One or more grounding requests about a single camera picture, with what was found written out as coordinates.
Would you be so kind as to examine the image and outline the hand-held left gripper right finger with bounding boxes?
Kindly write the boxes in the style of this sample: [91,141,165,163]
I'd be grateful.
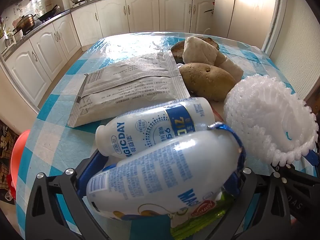
[212,167,293,240]

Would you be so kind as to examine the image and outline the grey kitchen countertop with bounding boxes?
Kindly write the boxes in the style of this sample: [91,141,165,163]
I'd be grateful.
[0,0,217,58]

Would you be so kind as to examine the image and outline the white refrigerator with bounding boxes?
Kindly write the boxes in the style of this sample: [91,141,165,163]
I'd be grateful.
[212,0,281,47]

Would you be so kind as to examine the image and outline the green cartoon snack wrapper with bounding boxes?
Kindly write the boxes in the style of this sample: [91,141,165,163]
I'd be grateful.
[170,191,237,240]

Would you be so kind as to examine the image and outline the red plastic bin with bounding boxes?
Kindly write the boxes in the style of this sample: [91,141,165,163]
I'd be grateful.
[10,129,32,200]

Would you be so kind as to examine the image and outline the black wok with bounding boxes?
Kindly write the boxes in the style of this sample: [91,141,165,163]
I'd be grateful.
[37,4,61,22]

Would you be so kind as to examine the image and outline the brown halved root vegetable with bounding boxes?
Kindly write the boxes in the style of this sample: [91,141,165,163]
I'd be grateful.
[170,37,220,64]

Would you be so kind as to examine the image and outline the blue white checked tablecloth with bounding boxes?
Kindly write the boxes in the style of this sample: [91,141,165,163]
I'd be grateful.
[15,31,308,240]

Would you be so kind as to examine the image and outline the white yogurt drink bottle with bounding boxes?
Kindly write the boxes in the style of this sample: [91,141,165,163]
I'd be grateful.
[86,122,247,221]
[95,97,215,158]

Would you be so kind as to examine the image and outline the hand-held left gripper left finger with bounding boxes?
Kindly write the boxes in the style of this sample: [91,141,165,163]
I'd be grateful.
[25,152,118,240]

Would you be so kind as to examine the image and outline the brown potato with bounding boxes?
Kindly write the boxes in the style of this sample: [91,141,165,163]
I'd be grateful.
[179,62,237,102]

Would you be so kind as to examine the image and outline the patterned floor mat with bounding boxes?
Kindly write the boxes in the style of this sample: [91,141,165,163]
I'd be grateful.
[0,120,18,203]

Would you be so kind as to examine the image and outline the white foam fruit net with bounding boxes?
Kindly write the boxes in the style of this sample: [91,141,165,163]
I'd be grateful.
[223,76,318,167]

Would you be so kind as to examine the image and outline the white kitchen base cabinets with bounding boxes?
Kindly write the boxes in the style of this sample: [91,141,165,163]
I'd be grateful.
[0,0,216,108]

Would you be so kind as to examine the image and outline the copper pot with lid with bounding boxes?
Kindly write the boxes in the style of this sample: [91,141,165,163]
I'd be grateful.
[12,14,37,32]

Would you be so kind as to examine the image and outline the pale root vegetable piece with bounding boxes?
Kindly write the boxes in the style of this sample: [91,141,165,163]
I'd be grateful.
[182,36,244,82]

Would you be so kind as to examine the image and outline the large silver foil packet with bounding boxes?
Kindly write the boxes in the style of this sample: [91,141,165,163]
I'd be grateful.
[67,69,191,128]

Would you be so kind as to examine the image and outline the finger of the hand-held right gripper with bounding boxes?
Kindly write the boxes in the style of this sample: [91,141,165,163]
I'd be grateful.
[271,164,320,193]
[306,149,320,173]

